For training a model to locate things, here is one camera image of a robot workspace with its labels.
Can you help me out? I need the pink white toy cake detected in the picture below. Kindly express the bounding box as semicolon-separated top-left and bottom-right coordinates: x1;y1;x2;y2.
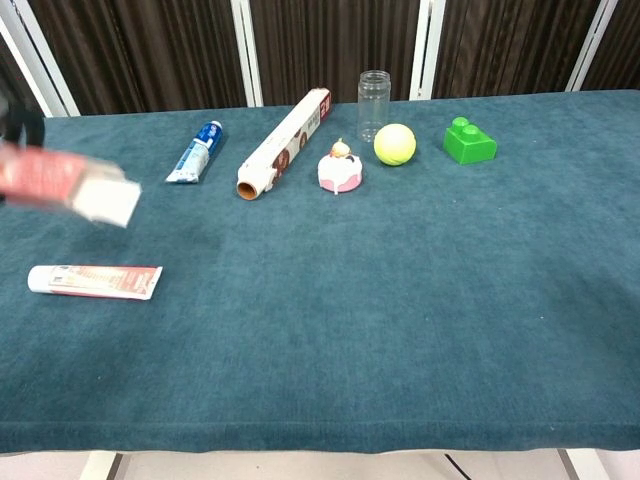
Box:
317;136;364;195

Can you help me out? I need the green building block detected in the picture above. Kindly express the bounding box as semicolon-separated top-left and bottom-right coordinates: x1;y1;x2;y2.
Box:
442;116;499;166

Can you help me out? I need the yellow tennis ball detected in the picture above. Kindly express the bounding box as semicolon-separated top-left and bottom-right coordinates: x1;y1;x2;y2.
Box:
373;122;418;167

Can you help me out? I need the blue white toothpaste tube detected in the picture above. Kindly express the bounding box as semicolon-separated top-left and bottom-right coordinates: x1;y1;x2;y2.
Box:
165;120;225;185

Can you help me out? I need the white screen frame post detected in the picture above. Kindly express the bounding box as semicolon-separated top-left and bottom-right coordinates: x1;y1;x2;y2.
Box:
408;0;447;102
230;0;265;108
565;0;620;93
0;0;82;118

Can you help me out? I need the dark brown screen panel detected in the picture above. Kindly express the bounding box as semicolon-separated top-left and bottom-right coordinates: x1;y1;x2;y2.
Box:
0;35;47;119
432;0;602;100
581;0;640;92
28;0;248;116
248;0;422;106

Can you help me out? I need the white table leg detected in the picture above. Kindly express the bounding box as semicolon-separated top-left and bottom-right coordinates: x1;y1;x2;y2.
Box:
78;450;124;480
556;448;602;480

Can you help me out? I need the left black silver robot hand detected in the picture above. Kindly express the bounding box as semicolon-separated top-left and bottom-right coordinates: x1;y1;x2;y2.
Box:
0;91;47;151

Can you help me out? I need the pink toothpaste carton box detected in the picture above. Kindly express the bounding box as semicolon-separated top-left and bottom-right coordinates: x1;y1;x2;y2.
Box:
0;143;143;230

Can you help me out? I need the clear plastic jar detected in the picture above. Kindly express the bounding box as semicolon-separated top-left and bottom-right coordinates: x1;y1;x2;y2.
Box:
356;70;392;144

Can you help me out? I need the teal table cloth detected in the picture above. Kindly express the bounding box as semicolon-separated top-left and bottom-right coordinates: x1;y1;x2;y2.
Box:
0;89;640;456

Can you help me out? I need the long white wrap roll box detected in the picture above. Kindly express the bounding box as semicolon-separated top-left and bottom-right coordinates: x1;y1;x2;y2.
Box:
236;88;333;202

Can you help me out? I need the red white toothpaste tube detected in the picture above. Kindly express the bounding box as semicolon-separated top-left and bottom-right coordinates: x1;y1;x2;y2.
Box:
27;264;164;302

